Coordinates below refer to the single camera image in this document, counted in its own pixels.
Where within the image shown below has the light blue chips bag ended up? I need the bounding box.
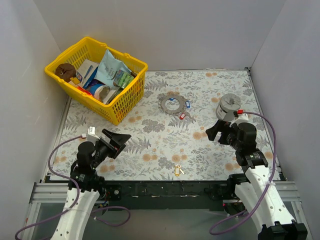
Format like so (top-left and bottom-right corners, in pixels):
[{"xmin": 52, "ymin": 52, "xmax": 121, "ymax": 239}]
[{"xmin": 94, "ymin": 49, "xmax": 131, "ymax": 89}]

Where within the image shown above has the yellow key tag with key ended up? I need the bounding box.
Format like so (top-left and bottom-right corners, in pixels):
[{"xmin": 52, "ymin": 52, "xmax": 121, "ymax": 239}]
[{"xmin": 174, "ymin": 164, "xmax": 185, "ymax": 177}]

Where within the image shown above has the floral patterned table mat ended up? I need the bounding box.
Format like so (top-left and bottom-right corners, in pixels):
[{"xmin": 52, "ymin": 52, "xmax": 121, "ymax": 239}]
[{"xmin": 51, "ymin": 70, "xmax": 273, "ymax": 181}]

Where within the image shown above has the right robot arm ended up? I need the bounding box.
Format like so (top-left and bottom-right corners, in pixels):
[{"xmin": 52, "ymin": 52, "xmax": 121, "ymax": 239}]
[{"xmin": 205, "ymin": 120, "xmax": 308, "ymax": 240}]

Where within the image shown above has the yellow plastic shopping basket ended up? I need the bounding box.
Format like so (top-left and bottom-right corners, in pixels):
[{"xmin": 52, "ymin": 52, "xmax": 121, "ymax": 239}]
[{"xmin": 44, "ymin": 36, "xmax": 148, "ymax": 126}]

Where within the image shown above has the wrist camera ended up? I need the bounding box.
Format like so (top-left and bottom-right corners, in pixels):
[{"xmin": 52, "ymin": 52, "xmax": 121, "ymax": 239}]
[
  {"xmin": 86, "ymin": 126, "xmax": 100, "ymax": 145},
  {"xmin": 223, "ymin": 109, "xmax": 249, "ymax": 126}
]

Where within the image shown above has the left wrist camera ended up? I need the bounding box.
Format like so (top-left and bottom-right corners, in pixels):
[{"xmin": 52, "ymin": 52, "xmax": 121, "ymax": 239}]
[{"xmin": 86, "ymin": 126, "xmax": 100, "ymax": 145}]

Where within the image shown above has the white blue box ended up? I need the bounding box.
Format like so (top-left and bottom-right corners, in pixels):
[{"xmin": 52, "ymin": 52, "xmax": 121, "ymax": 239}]
[{"xmin": 75, "ymin": 59, "xmax": 99, "ymax": 89}]

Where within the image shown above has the red key tag with key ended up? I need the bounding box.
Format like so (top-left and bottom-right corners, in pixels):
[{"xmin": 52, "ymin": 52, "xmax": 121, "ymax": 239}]
[{"xmin": 179, "ymin": 113, "xmax": 186, "ymax": 120}]

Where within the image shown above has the grey brown pouch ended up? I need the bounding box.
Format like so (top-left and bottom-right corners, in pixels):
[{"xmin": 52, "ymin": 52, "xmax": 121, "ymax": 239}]
[{"xmin": 93, "ymin": 85, "xmax": 122, "ymax": 105}]

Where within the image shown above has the green snack packet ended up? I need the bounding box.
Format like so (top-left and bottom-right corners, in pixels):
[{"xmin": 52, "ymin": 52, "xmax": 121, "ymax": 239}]
[{"xmin": 113, "ymin": 69, "xmax": 135, "ymax": 89}]

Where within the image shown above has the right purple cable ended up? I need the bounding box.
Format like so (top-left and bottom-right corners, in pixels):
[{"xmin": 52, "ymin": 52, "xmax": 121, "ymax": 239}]
[{"xmin": 209, "ymin": 111, "xmax": 279, "ymax": 236}]

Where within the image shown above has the aluminium frame rail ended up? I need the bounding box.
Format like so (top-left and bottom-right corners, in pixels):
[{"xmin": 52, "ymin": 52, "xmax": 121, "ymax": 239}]
[{"xmin": 30, "ymin": 173, "xmax": 308, "ymax": 240}]

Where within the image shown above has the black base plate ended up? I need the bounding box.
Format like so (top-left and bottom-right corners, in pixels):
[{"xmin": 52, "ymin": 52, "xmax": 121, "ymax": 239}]
[{"xmin": 44, "ymin": 174, "xmax": 286, "ymax": 211}]

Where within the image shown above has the grey wrapped can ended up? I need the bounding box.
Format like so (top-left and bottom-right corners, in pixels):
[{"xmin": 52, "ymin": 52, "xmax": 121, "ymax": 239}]
[{"xmin": 215, "ymin": 93, "xmax": 242, "ymax": 122}]

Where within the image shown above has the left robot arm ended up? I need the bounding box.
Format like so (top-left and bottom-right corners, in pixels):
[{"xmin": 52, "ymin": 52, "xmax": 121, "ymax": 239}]
[{"xmin": 51, "ymin": 127, "xmax": 131, "ymax": 240}]

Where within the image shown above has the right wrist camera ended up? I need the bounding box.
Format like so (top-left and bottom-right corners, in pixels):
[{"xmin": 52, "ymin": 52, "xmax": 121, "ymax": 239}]
[{"xmin": 223, "ymin": 109, "xmax": 249, "ymax": 126}]

